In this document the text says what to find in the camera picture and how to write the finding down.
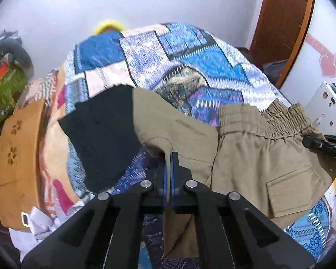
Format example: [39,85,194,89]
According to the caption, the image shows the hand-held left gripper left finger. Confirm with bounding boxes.
[22,153,169,269]

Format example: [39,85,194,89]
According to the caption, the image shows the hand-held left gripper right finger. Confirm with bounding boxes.
[170,152,316,269]

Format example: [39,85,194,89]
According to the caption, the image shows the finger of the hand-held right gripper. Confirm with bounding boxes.
[302,134,336,160]

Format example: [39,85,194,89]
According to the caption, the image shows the olive khaki shorts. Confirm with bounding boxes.
[131,87,335,259]

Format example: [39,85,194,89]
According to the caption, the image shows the white box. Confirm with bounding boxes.
[305,81,336,138]

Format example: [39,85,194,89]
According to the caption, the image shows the black cloth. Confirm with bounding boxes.
[57,85,146,194]

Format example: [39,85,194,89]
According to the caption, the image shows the grey backpack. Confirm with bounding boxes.
[262,59,289,85]

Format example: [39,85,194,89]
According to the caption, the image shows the blue patchwork quilt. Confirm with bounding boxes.
[52,22,333,269]

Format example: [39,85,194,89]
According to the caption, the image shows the brown wooden door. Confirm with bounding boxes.
[249,0,316,72]

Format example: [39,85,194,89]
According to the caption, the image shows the orange patterned blanket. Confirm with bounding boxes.
[18,69,87,219]

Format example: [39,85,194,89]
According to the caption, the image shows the wooden lap desk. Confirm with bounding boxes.
[0,98,60,232]

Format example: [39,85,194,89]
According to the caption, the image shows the yellow curved tube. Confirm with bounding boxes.
[92,20,126,36]

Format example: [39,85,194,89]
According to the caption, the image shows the green patterned bag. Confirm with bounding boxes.
[0,67,29,131]

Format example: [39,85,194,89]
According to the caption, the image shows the pile of grey clothes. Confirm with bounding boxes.
[0,38,34,77]

